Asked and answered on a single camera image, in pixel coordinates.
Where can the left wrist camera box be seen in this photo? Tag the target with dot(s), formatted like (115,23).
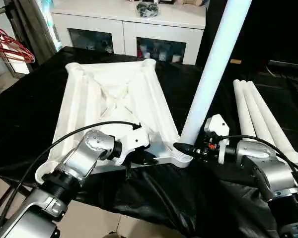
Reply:
(134,136)

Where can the dark grey curtain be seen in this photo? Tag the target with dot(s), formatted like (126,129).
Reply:
(29,24)

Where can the black metal folding frame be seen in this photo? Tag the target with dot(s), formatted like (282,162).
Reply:
(2,210)

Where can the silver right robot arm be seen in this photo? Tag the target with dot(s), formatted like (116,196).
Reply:
(270,168)

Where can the white plastic table leg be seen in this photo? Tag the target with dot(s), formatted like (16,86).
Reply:
(255,116)
(241,111)
(275,124)
(213,62)

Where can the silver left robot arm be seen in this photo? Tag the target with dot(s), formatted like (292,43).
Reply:
(82,158)

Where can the white cabinet with glass doors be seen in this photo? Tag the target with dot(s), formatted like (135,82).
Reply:
(126,27)

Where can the black case with brass label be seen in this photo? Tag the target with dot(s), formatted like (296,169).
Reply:
(236,61)

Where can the white plastic table top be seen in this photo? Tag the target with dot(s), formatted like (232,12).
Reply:
(89,99)

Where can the black mat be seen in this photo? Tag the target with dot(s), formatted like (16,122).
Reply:
(27,111)

